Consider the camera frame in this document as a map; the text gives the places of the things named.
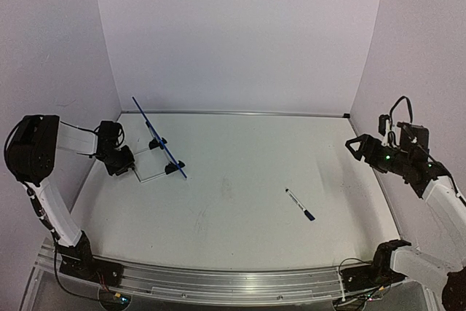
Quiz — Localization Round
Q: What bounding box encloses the right camera black cable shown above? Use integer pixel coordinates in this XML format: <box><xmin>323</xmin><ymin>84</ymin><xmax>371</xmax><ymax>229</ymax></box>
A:
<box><xmin>388</xmin><ymin>95</ymin><xmax>416</xmax><ymax>122</ymax></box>

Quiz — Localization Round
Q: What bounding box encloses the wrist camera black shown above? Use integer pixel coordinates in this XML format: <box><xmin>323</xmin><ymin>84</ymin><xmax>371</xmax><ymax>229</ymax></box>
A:
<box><xmin>378</xmin><ymin>114</ymin><xmax>390</xmax><ymax>136</ymax></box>
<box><xmin>96</xmin><ymin>120</ymin><xmax>123</xmax><ymax>145</ymax></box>

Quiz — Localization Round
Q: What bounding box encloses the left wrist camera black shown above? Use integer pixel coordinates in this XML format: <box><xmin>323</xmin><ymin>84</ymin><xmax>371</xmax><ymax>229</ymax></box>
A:
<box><xmin>96</xmin><ymin>120</ymin><xmax>123</xmax><ymax>145</ymax></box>

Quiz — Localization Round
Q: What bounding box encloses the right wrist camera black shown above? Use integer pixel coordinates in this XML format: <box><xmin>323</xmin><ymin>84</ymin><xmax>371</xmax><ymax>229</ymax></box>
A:
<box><xmin>378</xmin><ymin>114</ymin><xmax>390</xmax><ymax>136</ymax></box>

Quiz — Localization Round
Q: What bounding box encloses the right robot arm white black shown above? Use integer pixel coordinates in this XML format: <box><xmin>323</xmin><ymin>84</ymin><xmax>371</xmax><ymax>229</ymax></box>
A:
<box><xmin>340</xmin><ymin>114</ymin><xmax>465</xmax><ymax>310</ymax></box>

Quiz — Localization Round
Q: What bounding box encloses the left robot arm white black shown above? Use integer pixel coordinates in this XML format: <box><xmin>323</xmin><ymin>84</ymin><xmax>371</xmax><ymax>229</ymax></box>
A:
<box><xmin>4</xmin><ymin>114</ymin><xmax>135</xmax><ymax>248</ymax></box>

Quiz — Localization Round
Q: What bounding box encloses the wire whiteboard stand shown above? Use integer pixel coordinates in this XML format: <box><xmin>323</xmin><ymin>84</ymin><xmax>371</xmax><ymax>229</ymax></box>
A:
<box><xmin>134</xmin><ymin>125</ymin><xmax>186</xmax><ymax>183</ymax></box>

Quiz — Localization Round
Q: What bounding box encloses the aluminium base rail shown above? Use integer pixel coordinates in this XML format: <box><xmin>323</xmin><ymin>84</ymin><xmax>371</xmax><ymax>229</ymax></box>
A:
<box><xmin>34</xmin><ymin>241</ymin><xmax>430</xmax><ymax>307</ymax></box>

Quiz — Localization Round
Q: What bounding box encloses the blue framed whiteboard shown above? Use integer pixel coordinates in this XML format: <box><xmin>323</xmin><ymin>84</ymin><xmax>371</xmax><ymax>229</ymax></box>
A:
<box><xmin>132</xmin><ymin>96</ymin><xmax>188</xmax><ymax>180</ymax></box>

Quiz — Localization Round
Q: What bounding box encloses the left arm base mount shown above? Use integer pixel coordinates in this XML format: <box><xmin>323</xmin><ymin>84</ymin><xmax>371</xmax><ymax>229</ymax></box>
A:
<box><xmin>57</xmin><ymin>240</ymin><xmax>123</xmax><ymax>287</ymax></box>

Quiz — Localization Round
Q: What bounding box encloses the white blue marker pen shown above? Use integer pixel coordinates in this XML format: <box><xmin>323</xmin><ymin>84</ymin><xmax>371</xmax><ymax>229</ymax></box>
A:
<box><xmin>285</xmin><ymin>188</ymin><xmax>315</xmax><ymax>221</ymax></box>

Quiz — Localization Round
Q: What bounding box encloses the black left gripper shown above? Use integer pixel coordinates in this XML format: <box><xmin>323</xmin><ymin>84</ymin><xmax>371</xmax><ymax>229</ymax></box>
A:
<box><xmin>96</xmin><ymin>143</ymin><xmax>134</xmax><ymax>174</ymax></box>

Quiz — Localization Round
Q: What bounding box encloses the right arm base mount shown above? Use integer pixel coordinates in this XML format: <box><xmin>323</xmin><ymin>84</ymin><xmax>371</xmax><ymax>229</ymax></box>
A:
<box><xmin>339</xmin><ymin>240</ymin><xmax>411</xmax><ymax>292</ymax></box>

